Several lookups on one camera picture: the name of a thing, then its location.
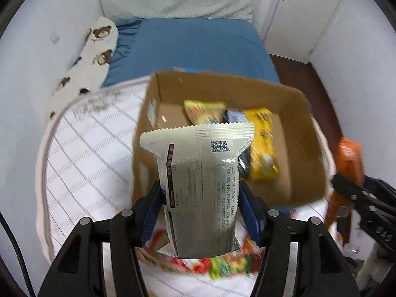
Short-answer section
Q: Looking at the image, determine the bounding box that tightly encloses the black cable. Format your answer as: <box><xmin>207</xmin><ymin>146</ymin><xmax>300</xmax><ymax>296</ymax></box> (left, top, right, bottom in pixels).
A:
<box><xmin>0</xmin><ymin>212</ymin><xmax>36</xmax><ymax>297</ymax></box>

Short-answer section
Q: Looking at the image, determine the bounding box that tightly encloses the silver white snack packet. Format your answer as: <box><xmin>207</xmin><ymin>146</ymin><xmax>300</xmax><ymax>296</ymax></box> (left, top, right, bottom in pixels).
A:
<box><xmin>139</xmin><ymin>122</ymin><xmax>256</xmax><ymax>259</ymax></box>

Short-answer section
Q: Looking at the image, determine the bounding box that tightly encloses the cardboard box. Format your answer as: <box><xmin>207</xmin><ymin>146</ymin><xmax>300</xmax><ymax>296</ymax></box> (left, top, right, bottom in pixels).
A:
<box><xmin>131</xmin><ymin>71</ymin><xmax>330</xmax><ymax>208</ymax></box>

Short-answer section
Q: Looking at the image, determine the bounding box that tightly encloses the white door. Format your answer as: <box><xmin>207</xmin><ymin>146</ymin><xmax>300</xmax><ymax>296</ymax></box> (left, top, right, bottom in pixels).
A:
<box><xmin>260</xmin><ymin>0</ymin><xmax>353</xmax><ymax>65</ymax></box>

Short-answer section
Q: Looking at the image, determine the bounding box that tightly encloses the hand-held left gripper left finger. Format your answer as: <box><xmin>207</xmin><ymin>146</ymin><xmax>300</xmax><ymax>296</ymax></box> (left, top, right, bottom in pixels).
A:
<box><xmin>37</xmin><ymin>181</ymin><xmax>164</xmax><ymax>297</ymax></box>

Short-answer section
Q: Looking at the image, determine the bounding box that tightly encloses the bear print pillow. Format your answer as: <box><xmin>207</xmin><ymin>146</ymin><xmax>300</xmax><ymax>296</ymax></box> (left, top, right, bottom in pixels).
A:
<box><xmin>49</xmin><ymin>16</ymin><xmax>120</xmax><ymax>120</ymax></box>

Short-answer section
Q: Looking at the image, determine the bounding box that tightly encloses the blue bed sheet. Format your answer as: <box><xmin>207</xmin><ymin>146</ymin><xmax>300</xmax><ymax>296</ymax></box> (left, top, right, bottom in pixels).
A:
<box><xmin>101</xmin><ymin>18</ymin><xmax>282</xmax><ymax>88</ymax></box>

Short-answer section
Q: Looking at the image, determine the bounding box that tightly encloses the red white snack packet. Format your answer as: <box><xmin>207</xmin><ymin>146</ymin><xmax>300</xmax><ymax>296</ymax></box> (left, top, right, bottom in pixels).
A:
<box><xmin>144</xmin><ymin>227</ymin><xmax>174</xmax><ymax>256</ymax></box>

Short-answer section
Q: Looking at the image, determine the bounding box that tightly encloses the red green snack packet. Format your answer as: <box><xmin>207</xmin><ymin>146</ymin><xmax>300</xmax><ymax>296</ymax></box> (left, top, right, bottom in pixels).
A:
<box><xmin>186</xmin><ymin>244</ymin><xmax>263</xmax><ymax>280</ymax></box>

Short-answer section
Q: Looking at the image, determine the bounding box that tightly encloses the orange snack packet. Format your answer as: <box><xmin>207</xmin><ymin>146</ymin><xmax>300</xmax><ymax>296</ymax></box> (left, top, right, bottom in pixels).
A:
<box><xmin>325</xmin><ymin>137</ymin><xmax>365</xmax><ymax>248</ymax></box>

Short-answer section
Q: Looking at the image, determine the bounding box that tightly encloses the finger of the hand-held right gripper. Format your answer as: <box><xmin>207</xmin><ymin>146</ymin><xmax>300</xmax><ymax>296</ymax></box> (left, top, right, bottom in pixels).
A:
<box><xmin>332</xmin><ymin>174</ymin><xmax>396</xmax><ymax>254</ymax></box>
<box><xmin>365</xmin><ymin>176</ymin><xmax>389</xmax><ymax>194</ymax></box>

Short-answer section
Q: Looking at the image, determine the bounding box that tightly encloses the yellow green snack packet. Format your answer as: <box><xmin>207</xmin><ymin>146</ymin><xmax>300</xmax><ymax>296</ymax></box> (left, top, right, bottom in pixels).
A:
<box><xmin>183</xmin><ymin>99</ymin><xmax>227</xmax><ymax>126</ymax></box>

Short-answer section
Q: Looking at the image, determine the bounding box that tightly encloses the grey padded headboard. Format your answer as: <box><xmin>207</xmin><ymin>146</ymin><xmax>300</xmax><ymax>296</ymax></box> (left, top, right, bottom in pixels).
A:
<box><xmin>99</xmin><ymin>0</ymin><xmax>257</xmax><ymax>22</ymax></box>

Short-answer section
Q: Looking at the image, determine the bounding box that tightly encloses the white patterned tablecloth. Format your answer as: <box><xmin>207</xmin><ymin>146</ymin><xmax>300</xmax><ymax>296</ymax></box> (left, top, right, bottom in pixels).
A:
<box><xmin>35</xmin><ymin>76</ymin><xmax>341</xmax><ymax>297</ymax></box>

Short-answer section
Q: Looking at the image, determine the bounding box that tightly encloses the dark blue snack packet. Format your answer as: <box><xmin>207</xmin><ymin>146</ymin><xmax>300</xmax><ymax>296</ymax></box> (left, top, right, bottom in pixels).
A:
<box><xmin>225</xmin><ymin>109</ymin><xmax>248</xmax><ymax>124</ymax></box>

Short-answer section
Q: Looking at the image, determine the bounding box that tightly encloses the black yellow snack packet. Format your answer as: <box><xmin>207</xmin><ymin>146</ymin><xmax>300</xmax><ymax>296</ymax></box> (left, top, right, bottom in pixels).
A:
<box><xmin>238</xmin><ymin>147</ymin><xmax>252</xmax><ymax>178</ymax></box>

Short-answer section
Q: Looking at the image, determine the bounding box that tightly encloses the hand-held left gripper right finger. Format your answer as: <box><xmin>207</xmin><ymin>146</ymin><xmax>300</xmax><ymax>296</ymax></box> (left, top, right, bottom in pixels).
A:
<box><xmin>238</xmin><ymin>181</ymin><xmax>361</xmax><ymax>297</ymax></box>

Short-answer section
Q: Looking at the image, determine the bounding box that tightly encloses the yellow crumpled snack packet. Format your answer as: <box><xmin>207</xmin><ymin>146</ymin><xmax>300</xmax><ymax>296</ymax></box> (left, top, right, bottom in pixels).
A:
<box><xmin>243</xmin><ymin>108</ymin><xmax>280</xmax><ymax>180</ymax></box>

